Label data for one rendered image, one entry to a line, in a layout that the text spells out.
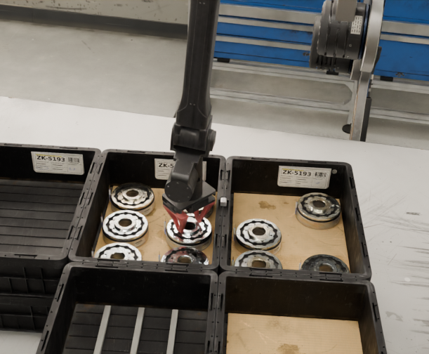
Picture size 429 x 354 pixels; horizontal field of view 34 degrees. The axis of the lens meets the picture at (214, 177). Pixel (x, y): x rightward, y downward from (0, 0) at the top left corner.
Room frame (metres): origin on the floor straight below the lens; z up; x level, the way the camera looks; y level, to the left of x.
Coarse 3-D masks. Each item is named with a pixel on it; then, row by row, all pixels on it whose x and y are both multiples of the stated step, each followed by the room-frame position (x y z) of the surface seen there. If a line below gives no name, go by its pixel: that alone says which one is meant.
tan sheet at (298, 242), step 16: (240, 208) 1.31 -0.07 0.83; (256, 208) 1.31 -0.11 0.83; (272, 208) 1.31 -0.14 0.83; (288, 208) 1.32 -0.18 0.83; (288, 224) 1.25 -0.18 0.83; (288, 240) 1.20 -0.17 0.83; (304, 240) 1.20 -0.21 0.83; (320, 240) 1.20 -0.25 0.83; (336, 240) 1.20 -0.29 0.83; (288, 256) 1.14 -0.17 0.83; (304, 256) 1.15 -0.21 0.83; (336, 256) 1.15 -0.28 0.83
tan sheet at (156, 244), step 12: (156, 192) 1.36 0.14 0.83; (216, 192) 1.37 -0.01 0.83; (108, 204) 1.30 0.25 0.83; (156, 204) 1.31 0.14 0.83; (156, 216) 1.26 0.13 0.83; (168, 216) 1.27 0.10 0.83; (156, 228) 1.22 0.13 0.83; (156, 240) 1.18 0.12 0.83; (144, 252) 1.14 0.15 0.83; (156, 252) 1.14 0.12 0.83; (204, 252) 1.15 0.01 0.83
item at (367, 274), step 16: (240, 160) 1.37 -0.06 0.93; (256, 160) 1.37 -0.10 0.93; (272, 160) 1.37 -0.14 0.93; (288, 160) 1.37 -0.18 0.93; (304, 160) 1.38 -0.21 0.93; (352, 176) 1.32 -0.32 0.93; (224, 192) 1.24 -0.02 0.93; (352, 192) 1.25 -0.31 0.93; (224, 208) 1.18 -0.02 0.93; (352, 208) 1.20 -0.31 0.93; (224, 224) 1.13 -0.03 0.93; (224, 240) 1.07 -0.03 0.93; (224, 256) 1.03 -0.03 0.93; (368, 256) 1.04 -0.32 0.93; (256, 272) 0.99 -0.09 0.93; (272, 272) 0.99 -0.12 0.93; (288, 272) 0.99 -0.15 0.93; (304, 272) 0.99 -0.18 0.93; (320, 272) 0.99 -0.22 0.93; (368, 272) 1.00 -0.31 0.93
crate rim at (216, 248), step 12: (156, 156) 1.38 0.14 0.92; (168, 156) 1.38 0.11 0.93; (216, 156) 1.38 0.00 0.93; (96, 180) 1.26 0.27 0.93; (216, 204) 1.19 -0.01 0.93; (84, 216) 1.13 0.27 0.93; (216, 216) 1.15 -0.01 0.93; (84, 228) 1.10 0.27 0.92; (216, 228) 1.11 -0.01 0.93; (216, 240) 1.09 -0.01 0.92; (72, 252) 1.02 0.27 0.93; (216, 252) 1.04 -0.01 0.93; (120, 264) 0.99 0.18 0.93; (132, 264) 0.99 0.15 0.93; (144, 264) 0.99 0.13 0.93; (156, 264) 1.00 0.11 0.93; (168, 264) 1.00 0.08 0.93; (180, 264) 1.00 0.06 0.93; (192, 264) 1.00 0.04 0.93; (204, 264) 1.00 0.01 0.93; (216, 264) 1.00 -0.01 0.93
